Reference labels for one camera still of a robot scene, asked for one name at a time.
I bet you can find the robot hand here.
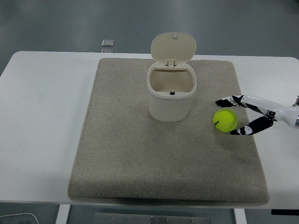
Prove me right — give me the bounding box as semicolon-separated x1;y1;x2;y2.
215;94;299;136

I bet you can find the white table leg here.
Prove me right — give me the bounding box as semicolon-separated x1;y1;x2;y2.
233;208;246;224
56;204;71;224

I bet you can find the grey metal plate with screws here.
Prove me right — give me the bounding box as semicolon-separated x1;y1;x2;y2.
93;212;211;224

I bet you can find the yellow-green tennis ball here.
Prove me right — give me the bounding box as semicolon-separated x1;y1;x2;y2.
213;108;239;133

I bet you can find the beige fabric mat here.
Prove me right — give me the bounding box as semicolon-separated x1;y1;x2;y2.
68;57;271;207

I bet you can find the black table control panel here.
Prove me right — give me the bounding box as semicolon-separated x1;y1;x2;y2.
271;209;299;215

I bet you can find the white cable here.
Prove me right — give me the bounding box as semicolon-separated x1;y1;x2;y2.
0;212;40;224

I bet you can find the cream lidded plastic bin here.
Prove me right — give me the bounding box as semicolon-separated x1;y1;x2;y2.
146;32;197;123

